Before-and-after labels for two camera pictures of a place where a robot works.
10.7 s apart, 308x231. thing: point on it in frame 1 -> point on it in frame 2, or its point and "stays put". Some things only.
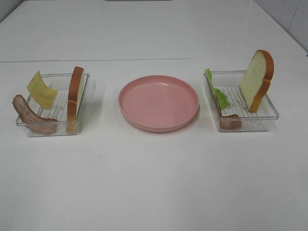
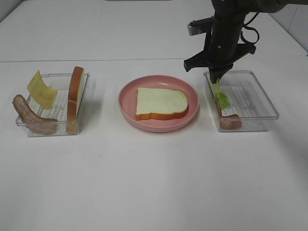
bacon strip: x=32 y=121 stays put
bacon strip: x=231 y=121 stays put
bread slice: x=256 y=80 -> x=160 y=104
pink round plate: x=158 y=103 stays put
